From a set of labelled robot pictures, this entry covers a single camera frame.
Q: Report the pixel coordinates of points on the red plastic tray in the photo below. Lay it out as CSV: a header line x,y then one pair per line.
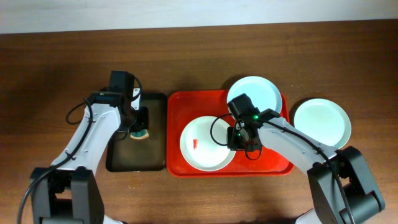
x,y
185,106

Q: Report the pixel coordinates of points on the light blue plate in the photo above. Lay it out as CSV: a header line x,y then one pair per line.
x,y
262,93

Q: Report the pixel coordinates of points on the white plate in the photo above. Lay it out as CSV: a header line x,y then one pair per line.
x,y
202,144

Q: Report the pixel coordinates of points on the green yellow sponge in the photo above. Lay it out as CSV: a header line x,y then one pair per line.
x,y
142,134

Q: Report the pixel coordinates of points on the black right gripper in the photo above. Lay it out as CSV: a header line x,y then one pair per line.
x,y
244,145

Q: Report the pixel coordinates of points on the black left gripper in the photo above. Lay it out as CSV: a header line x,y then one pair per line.
x,y
142,119

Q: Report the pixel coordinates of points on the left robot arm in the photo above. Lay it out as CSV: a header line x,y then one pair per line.
x,y
66,191

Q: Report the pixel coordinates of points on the black rectangular tray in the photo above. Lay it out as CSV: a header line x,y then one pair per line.
x,y
126,154

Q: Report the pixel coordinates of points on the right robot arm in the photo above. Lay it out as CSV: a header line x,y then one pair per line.
x,y
342,186

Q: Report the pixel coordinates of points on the pale green plate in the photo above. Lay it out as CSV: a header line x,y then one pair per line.
x,y
324,121

